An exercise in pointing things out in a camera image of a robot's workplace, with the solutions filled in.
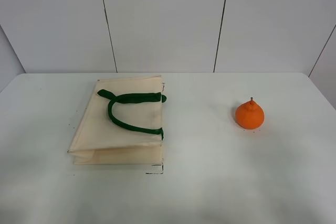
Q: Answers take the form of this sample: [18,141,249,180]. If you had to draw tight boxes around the white linen bag green handles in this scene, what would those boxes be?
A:
[68,76,166,166]

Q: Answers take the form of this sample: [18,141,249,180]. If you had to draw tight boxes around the orange with stem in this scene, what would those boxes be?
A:
[235,97,265,130]

